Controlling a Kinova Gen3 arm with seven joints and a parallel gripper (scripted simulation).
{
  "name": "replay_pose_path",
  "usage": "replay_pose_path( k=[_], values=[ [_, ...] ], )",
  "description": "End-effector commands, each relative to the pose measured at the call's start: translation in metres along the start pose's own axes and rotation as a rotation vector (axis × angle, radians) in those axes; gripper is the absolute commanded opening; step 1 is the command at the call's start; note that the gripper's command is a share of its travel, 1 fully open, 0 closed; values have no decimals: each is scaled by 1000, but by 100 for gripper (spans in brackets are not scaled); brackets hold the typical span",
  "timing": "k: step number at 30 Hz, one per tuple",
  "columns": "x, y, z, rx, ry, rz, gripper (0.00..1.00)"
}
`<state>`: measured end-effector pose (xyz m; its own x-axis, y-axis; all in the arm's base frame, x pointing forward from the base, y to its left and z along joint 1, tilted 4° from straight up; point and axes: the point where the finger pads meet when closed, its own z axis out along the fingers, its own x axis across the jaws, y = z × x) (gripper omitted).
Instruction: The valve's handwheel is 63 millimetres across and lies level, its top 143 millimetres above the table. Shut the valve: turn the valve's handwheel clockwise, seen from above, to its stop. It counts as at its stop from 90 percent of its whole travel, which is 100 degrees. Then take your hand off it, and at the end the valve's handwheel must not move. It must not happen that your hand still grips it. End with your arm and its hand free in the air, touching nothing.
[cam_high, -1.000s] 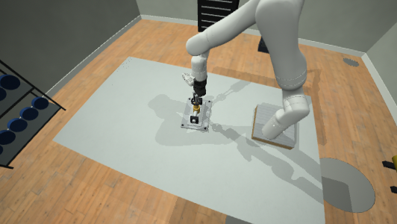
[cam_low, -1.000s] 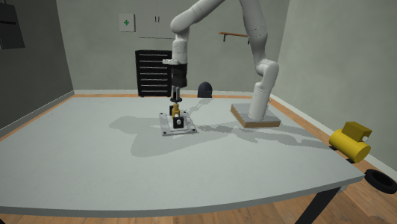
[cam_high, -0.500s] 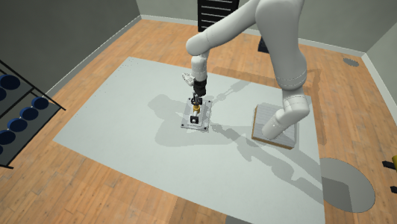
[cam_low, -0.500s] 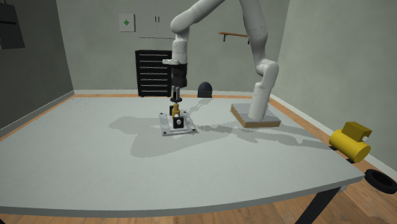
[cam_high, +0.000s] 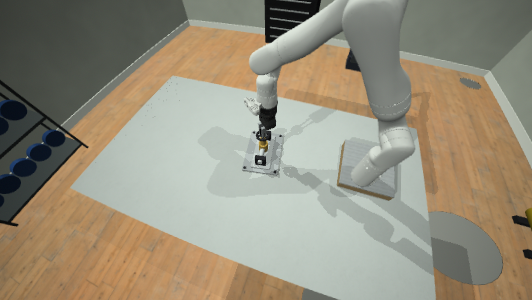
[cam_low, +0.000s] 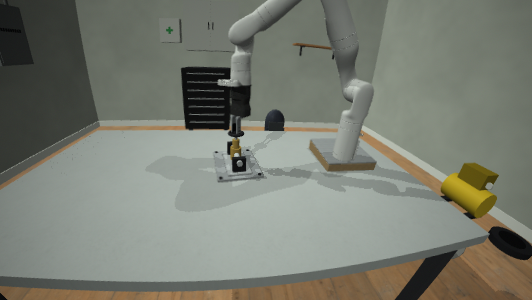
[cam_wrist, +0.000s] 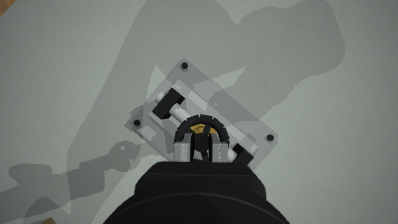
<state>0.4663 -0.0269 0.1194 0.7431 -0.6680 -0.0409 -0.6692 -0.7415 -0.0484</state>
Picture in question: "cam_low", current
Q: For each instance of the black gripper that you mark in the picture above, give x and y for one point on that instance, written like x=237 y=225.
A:
x=242 y=92

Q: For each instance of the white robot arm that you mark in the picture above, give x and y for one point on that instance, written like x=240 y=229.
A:
x=344 y=44

